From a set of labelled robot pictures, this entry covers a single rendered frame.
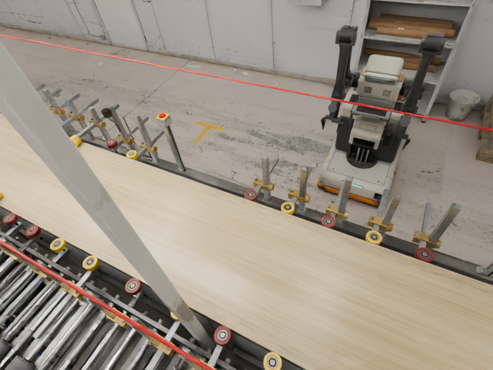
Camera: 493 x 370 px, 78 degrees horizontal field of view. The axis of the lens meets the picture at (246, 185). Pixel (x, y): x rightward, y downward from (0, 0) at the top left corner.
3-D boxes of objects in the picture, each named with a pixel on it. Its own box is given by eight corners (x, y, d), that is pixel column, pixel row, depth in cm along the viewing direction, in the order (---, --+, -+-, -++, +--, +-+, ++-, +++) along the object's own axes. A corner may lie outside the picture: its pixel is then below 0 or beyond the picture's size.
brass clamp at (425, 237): (412, 233, 175) (415, 229, 171) (439, 242, 170) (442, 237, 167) (411, 242, 172) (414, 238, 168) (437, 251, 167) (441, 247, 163)
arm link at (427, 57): (446, 38, 152) (422, 35, 156) (445, 42, 149) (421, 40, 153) (417, 111, 184) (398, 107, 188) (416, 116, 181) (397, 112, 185)
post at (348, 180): (335, 222, 200) (347, 173, 163) (341, 225, 199) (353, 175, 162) (334, 227, 198) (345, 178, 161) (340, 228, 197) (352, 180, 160)
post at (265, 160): (266, 201, 220) (263, 153, 183) (271, 202, 218) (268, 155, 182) (265, 205, 218) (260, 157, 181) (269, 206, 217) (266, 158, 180)
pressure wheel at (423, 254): (426, 260, 164) (434, 249, 155) (425, 272, 160) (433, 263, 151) (410, 255, 167) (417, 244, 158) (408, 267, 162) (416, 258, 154)
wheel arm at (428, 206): (425, 205, 187) (427, 201, 183) (431, 207, 185) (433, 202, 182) (414, 266, 163) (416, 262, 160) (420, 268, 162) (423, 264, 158)
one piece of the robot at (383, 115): (351, 115, 235) (356, 90, 218) (389, 122, 225) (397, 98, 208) (345, 128, 226) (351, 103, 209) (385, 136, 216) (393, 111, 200)
